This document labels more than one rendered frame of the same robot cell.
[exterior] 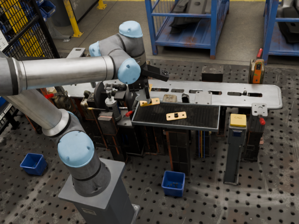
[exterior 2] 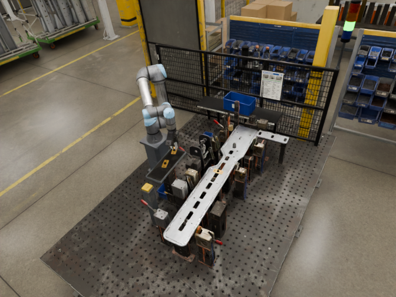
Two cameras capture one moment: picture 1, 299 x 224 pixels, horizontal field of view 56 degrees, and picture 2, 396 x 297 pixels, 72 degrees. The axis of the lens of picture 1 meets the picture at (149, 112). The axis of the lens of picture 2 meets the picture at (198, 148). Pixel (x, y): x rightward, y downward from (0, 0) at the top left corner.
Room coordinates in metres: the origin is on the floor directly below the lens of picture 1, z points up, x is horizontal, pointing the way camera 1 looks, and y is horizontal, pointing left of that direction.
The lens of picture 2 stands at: (1.39, -1.58, 2.64)
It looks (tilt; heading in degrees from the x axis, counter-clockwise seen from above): 41 degrees down; 101
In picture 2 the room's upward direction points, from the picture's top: 6 degrees counter-clockwise
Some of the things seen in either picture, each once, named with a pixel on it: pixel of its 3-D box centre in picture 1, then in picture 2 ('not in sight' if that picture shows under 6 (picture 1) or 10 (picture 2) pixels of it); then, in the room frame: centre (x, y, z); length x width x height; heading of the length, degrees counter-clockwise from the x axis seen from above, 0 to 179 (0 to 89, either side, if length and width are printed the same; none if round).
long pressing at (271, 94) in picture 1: (151, 88); (218, 174); (1.23, -0.04, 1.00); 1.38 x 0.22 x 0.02; 69
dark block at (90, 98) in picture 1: (103, 123); not in sight; (1.12, 0.27, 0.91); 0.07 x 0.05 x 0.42; 159
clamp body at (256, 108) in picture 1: (254, 134); (164, 228); (0.86, -0.51, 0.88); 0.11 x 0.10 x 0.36; 159
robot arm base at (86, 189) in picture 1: (88, 172); (154, 134); (0.63, 0.27, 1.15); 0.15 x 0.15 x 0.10
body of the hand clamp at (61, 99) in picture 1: (71, 118); (223, 144); (1.25, 0.48, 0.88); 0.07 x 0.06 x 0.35; 159
